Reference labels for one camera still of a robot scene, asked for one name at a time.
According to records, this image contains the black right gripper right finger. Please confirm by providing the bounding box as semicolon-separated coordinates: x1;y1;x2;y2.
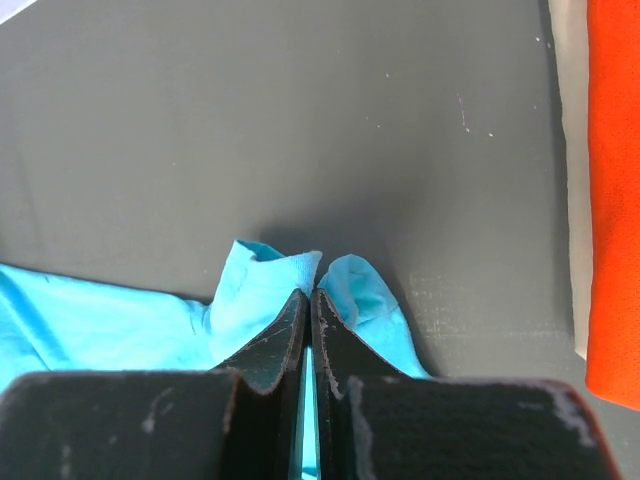
310;289;620;479

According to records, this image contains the light blue t shirt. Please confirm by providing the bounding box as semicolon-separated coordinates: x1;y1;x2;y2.
1;241;427;479

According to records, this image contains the folded orange t shirt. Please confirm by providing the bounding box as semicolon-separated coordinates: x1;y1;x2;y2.
586;1;639;410

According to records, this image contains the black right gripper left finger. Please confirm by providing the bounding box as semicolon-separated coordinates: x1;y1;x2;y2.
1;290;308;479

